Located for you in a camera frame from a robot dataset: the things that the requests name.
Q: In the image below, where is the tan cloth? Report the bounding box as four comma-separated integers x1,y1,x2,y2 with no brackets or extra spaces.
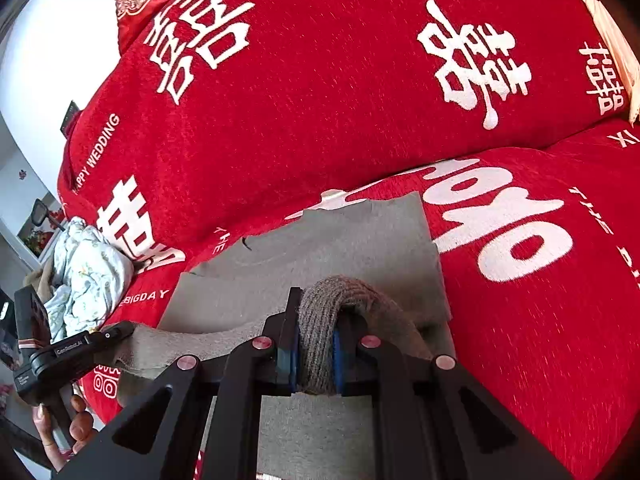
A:
24,259,56,306

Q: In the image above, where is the grey knit sweater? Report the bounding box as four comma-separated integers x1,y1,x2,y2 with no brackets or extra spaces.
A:
112,192,455,480

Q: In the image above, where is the black chair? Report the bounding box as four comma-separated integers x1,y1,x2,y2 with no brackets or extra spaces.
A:
30,198,67,233

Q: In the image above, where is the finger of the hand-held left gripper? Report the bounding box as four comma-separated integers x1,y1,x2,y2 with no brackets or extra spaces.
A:
92,321,136,356

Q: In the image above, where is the white floral cloth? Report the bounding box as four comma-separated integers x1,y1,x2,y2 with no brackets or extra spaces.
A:
42,217,136,346

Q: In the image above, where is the red printed sofa cover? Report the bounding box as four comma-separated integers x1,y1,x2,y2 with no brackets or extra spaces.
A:
57,0,640,480

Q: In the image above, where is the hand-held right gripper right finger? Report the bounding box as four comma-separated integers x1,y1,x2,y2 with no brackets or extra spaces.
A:
332,310,576,480

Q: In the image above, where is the person's left hand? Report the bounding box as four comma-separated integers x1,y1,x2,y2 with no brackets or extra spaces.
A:
32,392,99,467

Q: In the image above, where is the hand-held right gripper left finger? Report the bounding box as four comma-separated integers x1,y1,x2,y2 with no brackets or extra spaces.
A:
52,287,303,480

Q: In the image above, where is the black wall socket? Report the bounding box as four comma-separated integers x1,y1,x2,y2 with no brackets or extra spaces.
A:
60,101,81,137

